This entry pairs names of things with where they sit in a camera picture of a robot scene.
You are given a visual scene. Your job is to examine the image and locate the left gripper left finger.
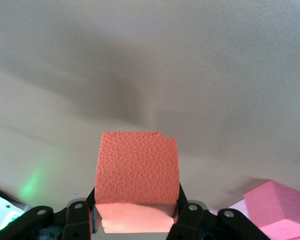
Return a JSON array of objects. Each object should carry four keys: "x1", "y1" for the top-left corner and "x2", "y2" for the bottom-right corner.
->
[{"x1": 61, "y1": 186, "x2": 98, "y2": 240}]

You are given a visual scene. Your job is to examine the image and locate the pink foam cube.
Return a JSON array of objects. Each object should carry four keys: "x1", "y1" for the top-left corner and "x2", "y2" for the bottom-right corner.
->
[
  {"x1": 243, "y1": 180, "x2": 300, "y2": 227},
  {"x1": 209, "y1": 201, "x2": 300, "y2": 240}
]

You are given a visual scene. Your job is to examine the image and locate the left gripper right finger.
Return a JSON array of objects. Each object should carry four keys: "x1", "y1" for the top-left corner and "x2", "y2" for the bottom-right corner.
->
[{"x1": 164, "y1": 182, "x2": 217, "y2": 240}]

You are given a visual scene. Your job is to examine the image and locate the orange foam cube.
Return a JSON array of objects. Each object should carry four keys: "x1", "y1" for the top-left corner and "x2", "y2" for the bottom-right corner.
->
[{"x1": 93, "y1": 131, "x2": 179, "y2": 235}]

